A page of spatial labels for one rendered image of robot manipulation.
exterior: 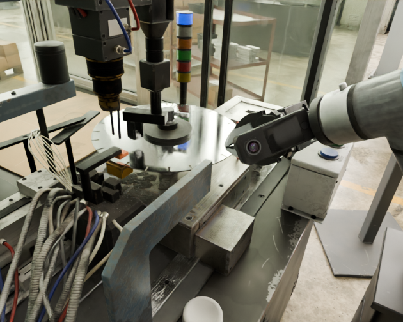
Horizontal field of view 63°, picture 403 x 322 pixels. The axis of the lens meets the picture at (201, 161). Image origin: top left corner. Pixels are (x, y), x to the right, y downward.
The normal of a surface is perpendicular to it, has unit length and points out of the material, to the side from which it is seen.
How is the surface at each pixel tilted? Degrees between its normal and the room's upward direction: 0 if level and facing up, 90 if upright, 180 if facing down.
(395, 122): 109
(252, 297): 0
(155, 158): 0
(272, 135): 61
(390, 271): 0
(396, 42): 90
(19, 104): 90
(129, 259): 90
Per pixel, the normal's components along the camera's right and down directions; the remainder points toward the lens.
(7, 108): 0.85, 0.31
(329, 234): 0.04, -0.85
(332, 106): -0.80, -0.22
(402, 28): -0.52, 0.43
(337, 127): -0.63, 0.52
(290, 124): 0.12, 0.04
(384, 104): -0.77, 0.18
